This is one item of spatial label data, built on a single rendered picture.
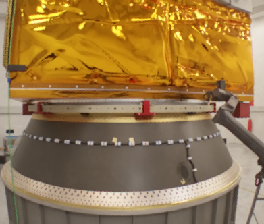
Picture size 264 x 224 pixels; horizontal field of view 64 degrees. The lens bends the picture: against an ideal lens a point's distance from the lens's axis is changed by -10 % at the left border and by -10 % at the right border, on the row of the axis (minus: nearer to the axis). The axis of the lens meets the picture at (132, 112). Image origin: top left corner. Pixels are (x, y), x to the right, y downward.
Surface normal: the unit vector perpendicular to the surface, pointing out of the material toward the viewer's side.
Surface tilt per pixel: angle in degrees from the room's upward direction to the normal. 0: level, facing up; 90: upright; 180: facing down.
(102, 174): 62
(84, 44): 86
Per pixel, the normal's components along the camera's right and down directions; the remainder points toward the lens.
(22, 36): 0.20, 0.26
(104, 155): -0.05, -0.44
